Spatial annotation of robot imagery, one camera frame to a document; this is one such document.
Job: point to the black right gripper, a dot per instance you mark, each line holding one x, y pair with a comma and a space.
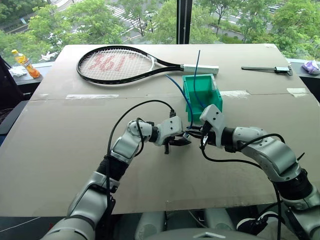
208, 136

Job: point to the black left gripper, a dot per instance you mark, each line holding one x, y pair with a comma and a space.
167, 147

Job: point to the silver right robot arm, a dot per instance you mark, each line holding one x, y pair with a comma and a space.
270, 152

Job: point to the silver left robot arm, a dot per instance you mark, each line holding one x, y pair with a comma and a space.
125, 147

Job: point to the green plastic bin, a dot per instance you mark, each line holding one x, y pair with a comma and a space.
217, 97

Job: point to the clear tape strip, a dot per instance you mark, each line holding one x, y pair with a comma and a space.
297, 92
235, 93
92, 96

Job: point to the black white tennis racket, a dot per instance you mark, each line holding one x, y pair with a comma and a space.
210, 69

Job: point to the grey rounded robot leg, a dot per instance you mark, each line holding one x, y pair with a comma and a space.
150, 225
220, 220

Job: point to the grey rounded robot torso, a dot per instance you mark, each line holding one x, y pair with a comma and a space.
200, 236

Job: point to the black white sneaker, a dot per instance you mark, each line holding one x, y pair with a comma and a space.
252, 222

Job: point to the black window pillar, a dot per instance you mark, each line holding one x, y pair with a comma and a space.
184, 22

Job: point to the purple crumpled bag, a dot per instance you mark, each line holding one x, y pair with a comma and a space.
311, 67

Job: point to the orange drink bottle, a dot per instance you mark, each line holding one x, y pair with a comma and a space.
27, 65

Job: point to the white crumpled cloth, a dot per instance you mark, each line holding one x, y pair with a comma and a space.
17, 72

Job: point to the black chair back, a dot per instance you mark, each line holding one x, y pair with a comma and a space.
7, 87

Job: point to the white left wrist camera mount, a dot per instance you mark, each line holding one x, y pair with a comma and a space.
172, 126

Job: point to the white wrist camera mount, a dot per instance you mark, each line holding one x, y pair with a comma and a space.
213, 116
172, 126

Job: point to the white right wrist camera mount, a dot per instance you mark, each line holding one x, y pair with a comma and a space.
213, 116

